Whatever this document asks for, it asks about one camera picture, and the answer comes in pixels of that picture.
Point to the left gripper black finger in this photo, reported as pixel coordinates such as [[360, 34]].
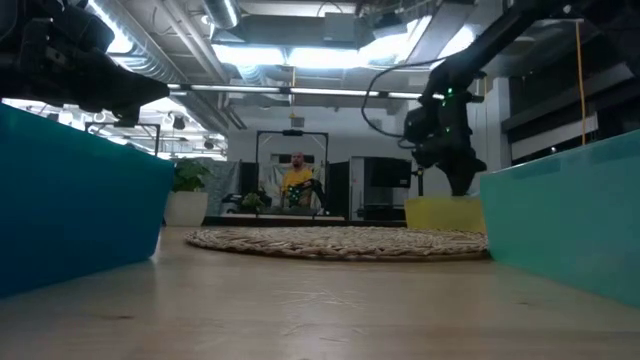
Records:
[[115, 85], [126, 116]]

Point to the background black robot arm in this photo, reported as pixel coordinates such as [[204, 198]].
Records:
[[310, 190]]

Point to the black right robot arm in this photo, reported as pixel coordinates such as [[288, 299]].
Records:
[[500, 30]]

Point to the yellow plastic tray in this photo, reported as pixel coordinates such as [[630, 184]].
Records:
[[440, 215]]

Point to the black monitor screen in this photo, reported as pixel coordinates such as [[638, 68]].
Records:
[[390, 172]]

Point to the dark blue plastic tray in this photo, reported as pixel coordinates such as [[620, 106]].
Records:
[[75, 200]]

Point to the green plastic tray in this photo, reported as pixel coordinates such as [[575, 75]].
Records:
[[565, 220]]

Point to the small potted green plant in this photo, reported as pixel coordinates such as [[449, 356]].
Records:
[[186, 207]]

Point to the black partition panel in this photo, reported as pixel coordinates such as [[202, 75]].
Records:
[[339, 190]]

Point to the long LED light bar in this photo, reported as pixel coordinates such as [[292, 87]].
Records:
[[240, 88]]

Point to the grey cloth cover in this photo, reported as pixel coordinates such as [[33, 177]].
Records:
[[222, 185]]

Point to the round woven wicker mat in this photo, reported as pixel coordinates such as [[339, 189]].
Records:
[[335, 242]]

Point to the person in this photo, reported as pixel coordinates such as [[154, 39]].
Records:
[[297, 177]]

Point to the small background plant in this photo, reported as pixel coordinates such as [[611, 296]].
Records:
[[252, 202]]

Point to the silver ventilation duct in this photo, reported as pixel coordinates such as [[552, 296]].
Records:
[[150, 50]]

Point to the black frame stand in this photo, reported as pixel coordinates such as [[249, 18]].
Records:
[[292, 132]]

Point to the black aluminium table frame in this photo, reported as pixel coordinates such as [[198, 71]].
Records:
[[300, 221]]

